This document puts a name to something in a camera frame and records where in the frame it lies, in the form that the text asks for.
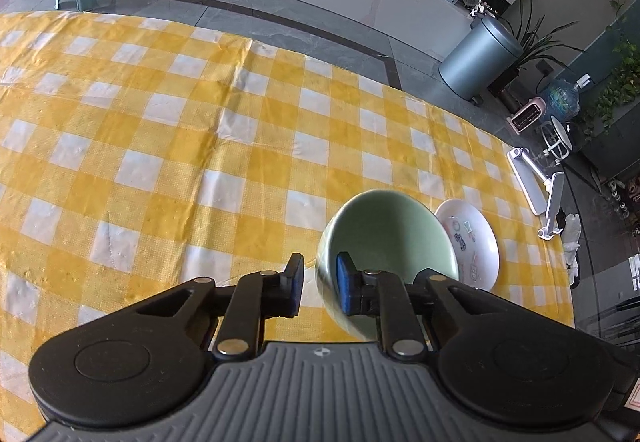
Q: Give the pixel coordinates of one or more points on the blue water bottle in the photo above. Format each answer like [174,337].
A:
[562,99]

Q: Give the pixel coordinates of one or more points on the long-leaved potted plant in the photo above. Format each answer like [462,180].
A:
[532,44]

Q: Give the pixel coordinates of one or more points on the white printed plate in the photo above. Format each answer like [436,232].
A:
[475,242]

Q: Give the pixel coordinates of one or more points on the white round stool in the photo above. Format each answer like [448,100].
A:
[560,134]

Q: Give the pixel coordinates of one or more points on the white folding desk lamp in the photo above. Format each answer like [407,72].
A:
[525,177]

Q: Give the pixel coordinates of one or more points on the green ceramic bowl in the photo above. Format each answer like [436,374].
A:
[400,232]

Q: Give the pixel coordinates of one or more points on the grey cylindrical trash can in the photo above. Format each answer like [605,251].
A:
[477,56]

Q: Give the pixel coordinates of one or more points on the pink space heater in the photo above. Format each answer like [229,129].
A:
[525,117]

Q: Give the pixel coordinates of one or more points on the yellow checked tablecloth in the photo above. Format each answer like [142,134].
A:
[150,146]

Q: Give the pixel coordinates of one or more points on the white plastic bag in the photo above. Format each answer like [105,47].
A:
[572,232]

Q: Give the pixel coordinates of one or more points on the trailing pothos plant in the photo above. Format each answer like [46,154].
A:
[620,86]

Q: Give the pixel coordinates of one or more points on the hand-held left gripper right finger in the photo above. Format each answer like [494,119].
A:
[345,284]

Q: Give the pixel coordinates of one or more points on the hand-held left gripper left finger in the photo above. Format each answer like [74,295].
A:
[296,283]

